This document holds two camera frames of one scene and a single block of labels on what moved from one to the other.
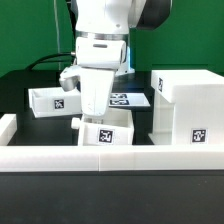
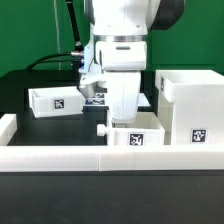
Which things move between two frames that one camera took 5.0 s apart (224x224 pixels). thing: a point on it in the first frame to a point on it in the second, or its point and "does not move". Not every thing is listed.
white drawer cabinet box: x=188 y=107 does not move
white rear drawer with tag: x=54 y=102 does not move
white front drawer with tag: x=115 y=128 to x=146 y=130
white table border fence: x=103 y=158 does not move
